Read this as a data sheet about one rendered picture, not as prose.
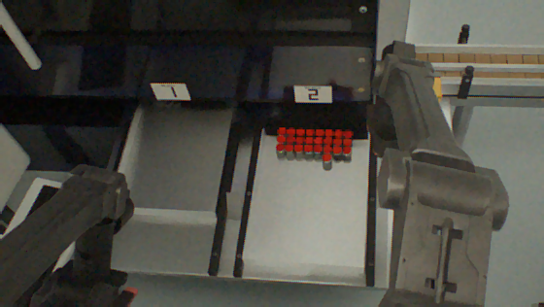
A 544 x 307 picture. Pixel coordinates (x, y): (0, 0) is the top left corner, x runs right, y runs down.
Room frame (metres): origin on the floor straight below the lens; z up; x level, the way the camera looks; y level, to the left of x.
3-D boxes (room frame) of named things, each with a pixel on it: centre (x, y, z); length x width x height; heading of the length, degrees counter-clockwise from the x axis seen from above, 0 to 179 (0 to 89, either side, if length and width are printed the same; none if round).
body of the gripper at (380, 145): (0.55, -0.21, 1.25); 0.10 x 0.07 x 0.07; 177
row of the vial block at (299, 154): (0.73, -0.09, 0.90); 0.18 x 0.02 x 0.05; 73
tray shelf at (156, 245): (0.71, 0.09, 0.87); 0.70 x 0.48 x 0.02; 74
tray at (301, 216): (0.63, -0.06, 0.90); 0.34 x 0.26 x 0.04; 163
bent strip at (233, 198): (0.59, 0.13, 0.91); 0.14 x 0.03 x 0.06; 163
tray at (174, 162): (0.83, 0.23, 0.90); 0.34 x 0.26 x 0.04; 164
